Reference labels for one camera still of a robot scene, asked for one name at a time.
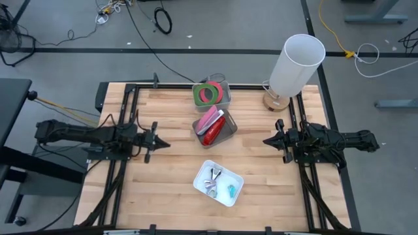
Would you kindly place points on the red stapler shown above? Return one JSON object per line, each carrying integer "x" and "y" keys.
{"x": 214, "y": 132}

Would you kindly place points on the pink box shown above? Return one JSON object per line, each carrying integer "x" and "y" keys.
{"x": 206, "y": 119}

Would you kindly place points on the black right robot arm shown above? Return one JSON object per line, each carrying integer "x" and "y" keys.
{"x": 352, "y": 140}

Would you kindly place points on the wooden desk grey legs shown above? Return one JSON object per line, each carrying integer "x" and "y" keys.
{"x": 375, "y": 19}

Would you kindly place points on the grey staple remover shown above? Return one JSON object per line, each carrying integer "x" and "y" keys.
{"x": 213, "y": 193}

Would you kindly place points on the red tape roll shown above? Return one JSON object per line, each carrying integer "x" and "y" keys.
{"x": 221, "y": 92}

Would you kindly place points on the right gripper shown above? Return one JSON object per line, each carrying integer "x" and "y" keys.
{"x": 290, "y": 140}

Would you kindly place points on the black floor fan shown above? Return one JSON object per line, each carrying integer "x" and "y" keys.
{"x": 9, "y": 39}

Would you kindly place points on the white plastic bin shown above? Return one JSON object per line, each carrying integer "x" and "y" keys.
{"x": 228, "y": 178}

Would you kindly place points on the white shade table lamp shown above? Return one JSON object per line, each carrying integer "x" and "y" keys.
{"x": 294, "y": 68}

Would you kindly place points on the white power strip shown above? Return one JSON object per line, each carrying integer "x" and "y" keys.
{"x": 102, "y": 19}

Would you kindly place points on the silver metal bar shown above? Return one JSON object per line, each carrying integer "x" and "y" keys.
{"x": 122, "y": 232}

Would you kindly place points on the grey plastic bin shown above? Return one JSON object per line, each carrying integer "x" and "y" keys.
{"x": 228, "y": 129}

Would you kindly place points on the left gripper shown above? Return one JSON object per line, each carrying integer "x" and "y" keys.
{"x": 151, "y": 142}

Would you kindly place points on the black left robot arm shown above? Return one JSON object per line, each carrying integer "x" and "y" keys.
{"x": 81, "y": 134}

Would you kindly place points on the green tape roll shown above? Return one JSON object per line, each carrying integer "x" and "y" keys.
{"x": 195, "y": 95}

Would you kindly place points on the black desk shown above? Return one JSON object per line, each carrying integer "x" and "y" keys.
{"x": 13, "y": 104}

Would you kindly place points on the clear plastic bin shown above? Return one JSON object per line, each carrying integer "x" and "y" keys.
{"x": 227, "y": 104}

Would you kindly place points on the teal staple remover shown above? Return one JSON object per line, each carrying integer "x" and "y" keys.
{"x": 231, "y": 191}

